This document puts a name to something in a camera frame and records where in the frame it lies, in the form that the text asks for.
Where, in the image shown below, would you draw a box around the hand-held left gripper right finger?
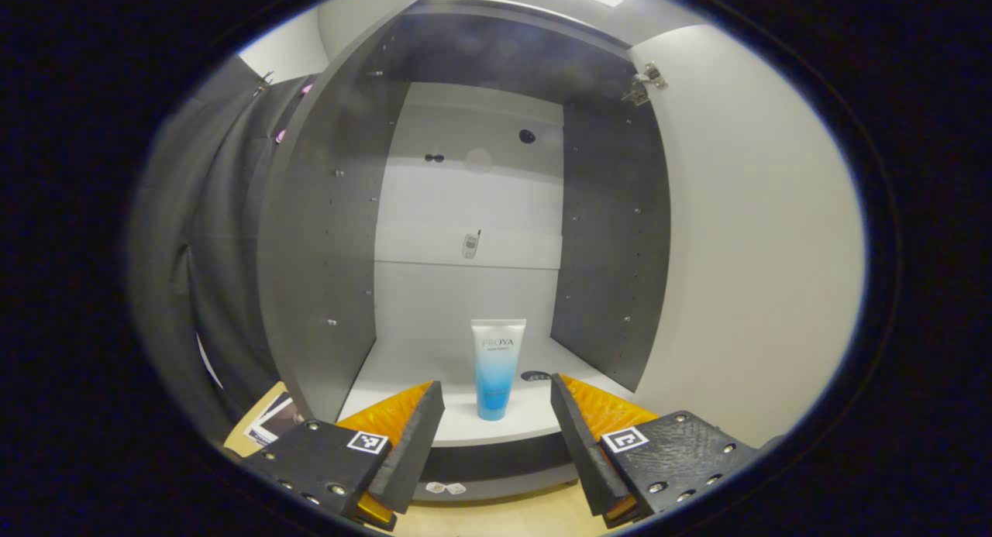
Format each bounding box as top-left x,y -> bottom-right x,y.
550,373 -> 764,528

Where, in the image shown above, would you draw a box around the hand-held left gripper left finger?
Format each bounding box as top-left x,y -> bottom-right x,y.
240,380 -> 446,532

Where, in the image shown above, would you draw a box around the white and blue bottle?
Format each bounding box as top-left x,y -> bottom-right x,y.
470,318 -> 528,422

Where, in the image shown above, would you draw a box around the dark grey cabinet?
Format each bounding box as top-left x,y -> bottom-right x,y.
256,0 -> 672,503

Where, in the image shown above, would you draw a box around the grey cabinet door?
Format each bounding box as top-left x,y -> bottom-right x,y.
628,24 -> 867,449

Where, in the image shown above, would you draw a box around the white cabinet shelf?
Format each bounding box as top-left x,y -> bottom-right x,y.
339,336 -> 633,449

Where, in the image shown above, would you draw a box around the metal cabinet hinge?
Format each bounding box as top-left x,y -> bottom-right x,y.
620,62 -> 667,107

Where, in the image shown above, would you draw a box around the black backdrop cloth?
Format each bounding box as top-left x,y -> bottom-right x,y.
128,57 -> 319,445

